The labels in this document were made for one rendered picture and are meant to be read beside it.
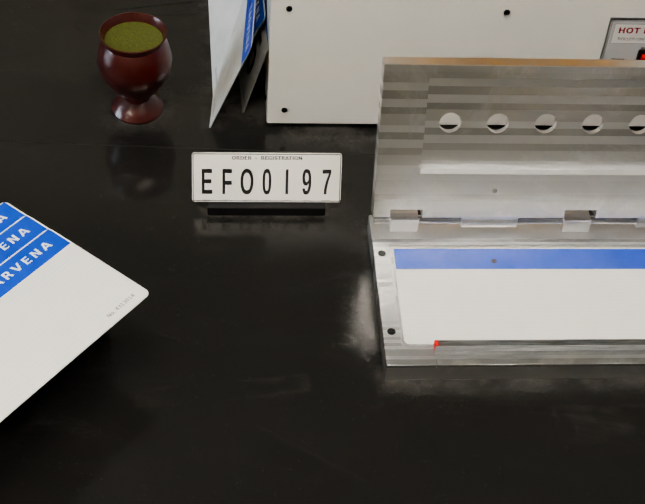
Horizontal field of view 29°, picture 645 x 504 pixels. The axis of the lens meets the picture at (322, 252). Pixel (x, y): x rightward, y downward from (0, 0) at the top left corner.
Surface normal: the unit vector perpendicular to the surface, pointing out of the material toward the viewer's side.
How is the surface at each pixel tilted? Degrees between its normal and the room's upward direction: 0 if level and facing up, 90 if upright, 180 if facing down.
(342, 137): 0
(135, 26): 0
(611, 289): 0
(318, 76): 90
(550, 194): 76
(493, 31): 90
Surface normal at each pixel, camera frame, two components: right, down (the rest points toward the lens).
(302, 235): 0.06, -0.69
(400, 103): 0.07, 0.55
